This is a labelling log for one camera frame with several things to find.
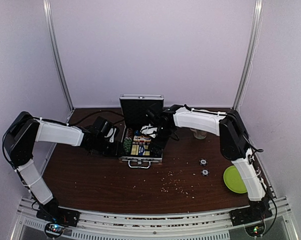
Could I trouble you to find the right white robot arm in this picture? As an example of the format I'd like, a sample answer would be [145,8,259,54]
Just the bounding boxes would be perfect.
[142,104,272,221]

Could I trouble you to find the aluminium poker case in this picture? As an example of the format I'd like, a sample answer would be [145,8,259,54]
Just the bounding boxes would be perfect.
[119,94,164,169]

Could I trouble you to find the red playing card deck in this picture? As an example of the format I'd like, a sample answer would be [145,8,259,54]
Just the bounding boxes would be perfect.
[133,134,152,143]

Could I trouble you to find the left row poker chips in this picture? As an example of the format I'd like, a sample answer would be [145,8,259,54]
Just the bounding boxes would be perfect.
[122,128,134,154]

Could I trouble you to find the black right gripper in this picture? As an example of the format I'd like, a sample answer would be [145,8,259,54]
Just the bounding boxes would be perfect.
[149,125,174,155]

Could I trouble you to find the purple poker chip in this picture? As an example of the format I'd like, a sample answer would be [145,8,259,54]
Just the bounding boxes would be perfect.
[201,168,210,177]
[199,159,208,167]

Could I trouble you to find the purple poker chip top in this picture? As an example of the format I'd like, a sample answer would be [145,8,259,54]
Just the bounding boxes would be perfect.
[199,159,208,167]

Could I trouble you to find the Texas Hold'em card box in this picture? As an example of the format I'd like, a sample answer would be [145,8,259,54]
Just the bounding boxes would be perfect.
[130,142,151,156]

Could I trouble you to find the purple poker chip middle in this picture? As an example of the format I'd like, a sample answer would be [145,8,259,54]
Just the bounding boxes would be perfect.
[201,168,210,177]

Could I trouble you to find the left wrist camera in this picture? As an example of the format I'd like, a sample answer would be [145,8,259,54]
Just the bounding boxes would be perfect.
[92,116,119,143]

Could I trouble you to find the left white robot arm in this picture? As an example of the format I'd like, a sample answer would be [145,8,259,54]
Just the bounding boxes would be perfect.
[1,111,122,223]

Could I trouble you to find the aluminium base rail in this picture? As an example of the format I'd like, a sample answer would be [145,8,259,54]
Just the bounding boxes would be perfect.
[8,197,301,240]

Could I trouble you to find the beige ceramic mug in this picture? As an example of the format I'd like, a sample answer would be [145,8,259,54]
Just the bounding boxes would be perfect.
[192,129,207,140]

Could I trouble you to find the green plate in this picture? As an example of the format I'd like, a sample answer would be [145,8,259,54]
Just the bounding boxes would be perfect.
[223,165,248,194]

